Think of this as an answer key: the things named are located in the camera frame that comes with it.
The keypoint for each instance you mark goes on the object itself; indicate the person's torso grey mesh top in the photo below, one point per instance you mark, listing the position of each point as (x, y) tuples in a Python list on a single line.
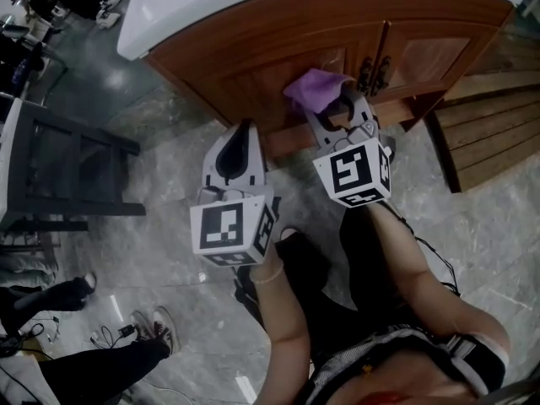
[(358, 361)]

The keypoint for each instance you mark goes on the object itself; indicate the person's legs black trousers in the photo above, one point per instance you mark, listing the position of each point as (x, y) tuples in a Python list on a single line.
[(320, 268)]

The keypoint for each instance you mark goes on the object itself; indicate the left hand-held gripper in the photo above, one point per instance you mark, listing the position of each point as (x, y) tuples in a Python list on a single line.
[(219, 226)]

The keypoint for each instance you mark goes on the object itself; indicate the wooden vanity cabinet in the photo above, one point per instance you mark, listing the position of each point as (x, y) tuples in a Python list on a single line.
[(253, 36)]

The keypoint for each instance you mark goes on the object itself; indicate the person's left forearm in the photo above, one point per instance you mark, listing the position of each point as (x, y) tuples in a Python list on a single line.
[(278, 306)]

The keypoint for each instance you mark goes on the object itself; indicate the wooden slatted platform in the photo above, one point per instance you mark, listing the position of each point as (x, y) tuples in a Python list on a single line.
[(493, 137)]

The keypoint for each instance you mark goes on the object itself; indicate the black charger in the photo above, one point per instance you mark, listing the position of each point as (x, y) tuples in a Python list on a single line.
[(126, 331)]

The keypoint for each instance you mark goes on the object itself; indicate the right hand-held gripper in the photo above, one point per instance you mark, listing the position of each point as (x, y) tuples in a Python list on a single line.
[(350, 171)]

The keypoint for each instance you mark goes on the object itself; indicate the purple cloth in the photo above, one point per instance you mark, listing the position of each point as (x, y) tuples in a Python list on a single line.
[(314, 89)]

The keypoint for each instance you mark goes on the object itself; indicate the person's right forearm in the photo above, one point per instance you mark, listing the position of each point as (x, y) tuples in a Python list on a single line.
[(392, 243)]

